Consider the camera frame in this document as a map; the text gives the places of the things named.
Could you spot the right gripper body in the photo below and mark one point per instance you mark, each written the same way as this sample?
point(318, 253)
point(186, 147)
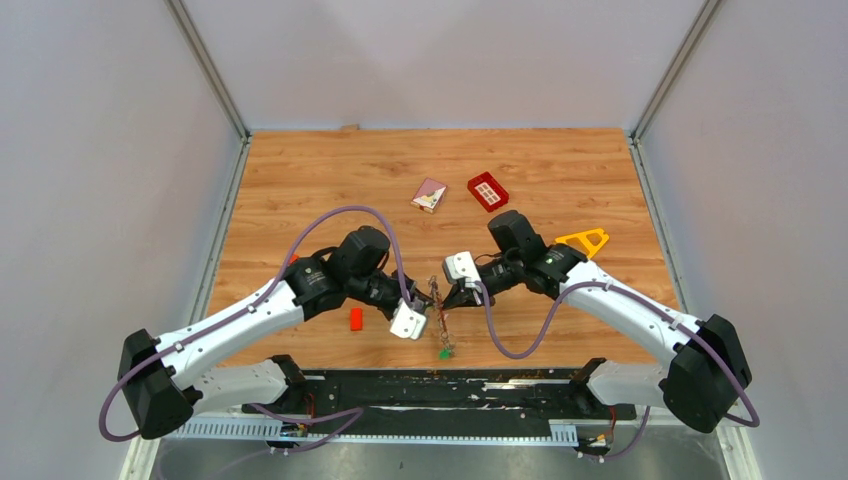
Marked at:
point(488, 282)

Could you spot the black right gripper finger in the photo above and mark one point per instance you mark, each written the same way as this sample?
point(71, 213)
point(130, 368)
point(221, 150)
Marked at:
point(455, 294)
point(469, 301)

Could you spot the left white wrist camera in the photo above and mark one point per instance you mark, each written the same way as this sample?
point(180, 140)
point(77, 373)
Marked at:
point(408, 323)

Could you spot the red toy brick block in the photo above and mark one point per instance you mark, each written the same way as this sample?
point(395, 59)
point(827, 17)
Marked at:
point(488, 192)

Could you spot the small red block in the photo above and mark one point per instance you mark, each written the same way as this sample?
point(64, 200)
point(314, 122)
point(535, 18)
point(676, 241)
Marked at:
point(356, 319)

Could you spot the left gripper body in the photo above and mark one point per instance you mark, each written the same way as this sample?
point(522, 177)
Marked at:
point(382, 292)

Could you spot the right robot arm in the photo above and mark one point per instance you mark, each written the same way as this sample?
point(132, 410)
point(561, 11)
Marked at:
point(700, 373)

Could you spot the yellow toy piece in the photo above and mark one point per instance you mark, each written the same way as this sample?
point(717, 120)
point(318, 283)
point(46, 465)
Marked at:
point(590, 242)

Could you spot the playing card box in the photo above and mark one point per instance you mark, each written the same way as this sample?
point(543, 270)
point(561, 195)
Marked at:
point(429, 195)

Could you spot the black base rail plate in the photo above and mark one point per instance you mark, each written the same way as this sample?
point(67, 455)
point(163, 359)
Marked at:
point(497, 403)

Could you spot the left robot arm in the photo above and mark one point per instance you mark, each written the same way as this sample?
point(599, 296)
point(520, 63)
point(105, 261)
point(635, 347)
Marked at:
point(170, 378)

